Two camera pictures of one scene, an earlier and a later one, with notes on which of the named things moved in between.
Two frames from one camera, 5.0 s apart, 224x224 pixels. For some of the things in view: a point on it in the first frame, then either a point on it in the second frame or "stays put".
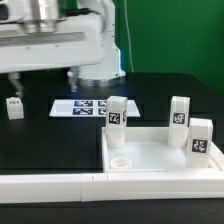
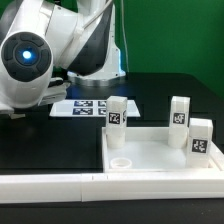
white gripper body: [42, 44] to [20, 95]
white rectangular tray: [147, 150] stays put
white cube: [116, 122] stays put
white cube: [200, 143] stays put
